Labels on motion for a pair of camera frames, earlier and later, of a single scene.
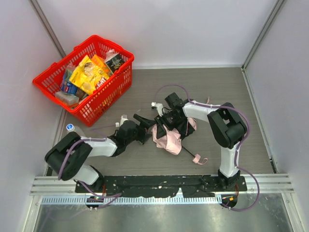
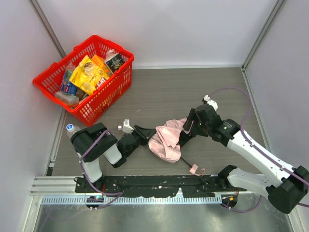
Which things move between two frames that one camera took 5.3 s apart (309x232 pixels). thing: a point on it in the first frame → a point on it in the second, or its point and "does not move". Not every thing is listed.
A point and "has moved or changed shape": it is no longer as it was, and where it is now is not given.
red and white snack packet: (102, 81) does not move
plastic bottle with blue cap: (71, 128) does not move
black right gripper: (161, 123) → (190, 123)
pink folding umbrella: (171, 140) has moved or changed shape
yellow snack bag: (87, 74) does not move
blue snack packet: (66, 86) does not move
